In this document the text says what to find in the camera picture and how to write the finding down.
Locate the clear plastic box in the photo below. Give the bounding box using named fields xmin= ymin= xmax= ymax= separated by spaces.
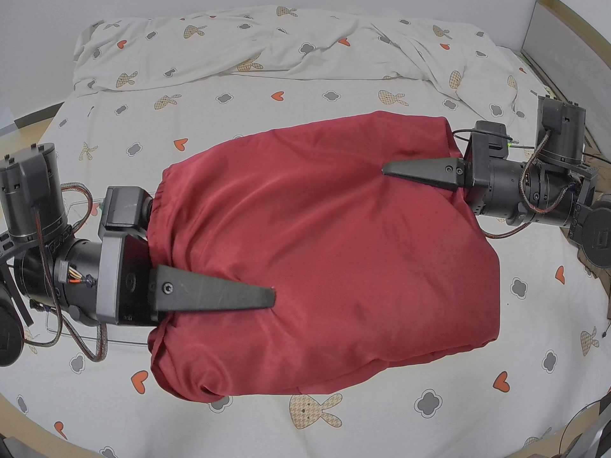
xmin=45 ymin=198 xmax=153 ymax=349

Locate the bed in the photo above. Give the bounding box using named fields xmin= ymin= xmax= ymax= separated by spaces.
xmin=0 ymin=0 xmax=611 ymax=458

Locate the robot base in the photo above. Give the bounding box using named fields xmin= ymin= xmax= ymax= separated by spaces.
xmin=558 ymin=389 xmax=611 ymax=458

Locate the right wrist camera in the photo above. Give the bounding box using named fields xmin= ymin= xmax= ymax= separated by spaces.
xmin=470 ymin=120 xmax=510 ymax=152

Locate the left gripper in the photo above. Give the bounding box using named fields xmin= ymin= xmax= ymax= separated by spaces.
xmin=53 ymin=233 xmax=277 ymax=329

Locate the red shirt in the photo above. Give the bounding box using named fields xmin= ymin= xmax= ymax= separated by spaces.
xmin=145 ymin=110 xmax=502 ymax=402

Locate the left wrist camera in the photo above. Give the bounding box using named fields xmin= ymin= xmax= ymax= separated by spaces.
xmin=98 ymin=185 xmax=154 ymax=248

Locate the brown jacket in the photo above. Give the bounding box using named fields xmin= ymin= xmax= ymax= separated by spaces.
xmin=577 ymin=244 xmax=611 ymax=337

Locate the white printed quilt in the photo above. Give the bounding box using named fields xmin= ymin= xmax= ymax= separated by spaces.
xmin=73 ymin=5 xmax=521 ymax=125

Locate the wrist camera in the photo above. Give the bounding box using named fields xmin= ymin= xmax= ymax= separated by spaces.
xmin=98 ymin=185 xmax=154 ymax=248
xmin=470 ymin=120 xmax=510 ymax=152

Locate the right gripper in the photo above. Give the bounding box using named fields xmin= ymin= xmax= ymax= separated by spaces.
xmin=381 ymin=133 xmax=528 ymax=221

